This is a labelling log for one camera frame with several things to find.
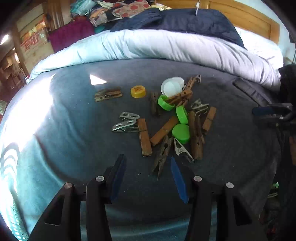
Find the white plastic caps stack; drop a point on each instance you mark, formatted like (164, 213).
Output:
(172, 86)

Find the magenta cloth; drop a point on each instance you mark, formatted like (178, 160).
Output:
(68, 34)

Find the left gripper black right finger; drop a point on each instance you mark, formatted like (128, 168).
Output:
(182, 175)

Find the green bottle cap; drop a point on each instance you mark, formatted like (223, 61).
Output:
(182, 114)
(163, 104)
(181, 133)

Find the dark weathered wooden clothespin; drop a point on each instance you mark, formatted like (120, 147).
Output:
(107, 94)

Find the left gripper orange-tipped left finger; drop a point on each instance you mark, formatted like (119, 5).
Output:
(114, 177)

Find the green bottle cap middle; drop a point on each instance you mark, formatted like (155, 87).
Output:
(182, 114)

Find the navy blue blanket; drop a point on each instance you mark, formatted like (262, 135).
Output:
(207, 22)

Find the brown wooden clothespin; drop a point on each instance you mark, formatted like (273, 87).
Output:
(183, 97)

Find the metal clip lower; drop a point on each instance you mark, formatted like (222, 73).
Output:
(126, 126)

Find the light wooden clothespin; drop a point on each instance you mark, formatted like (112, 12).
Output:
(144, 138)

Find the white duvet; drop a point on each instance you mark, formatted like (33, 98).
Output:
(161, 44)

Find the green bottle cap lower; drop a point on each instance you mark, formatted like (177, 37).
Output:
(181, 133)

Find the metal alligator clip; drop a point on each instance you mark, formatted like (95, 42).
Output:
(181, 150)

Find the yellow bottle cap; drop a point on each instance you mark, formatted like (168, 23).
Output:
(138, 91)

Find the wooden headboard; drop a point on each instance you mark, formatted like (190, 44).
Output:
(240, 15)

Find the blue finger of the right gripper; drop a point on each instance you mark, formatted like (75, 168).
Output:
(276, 110)

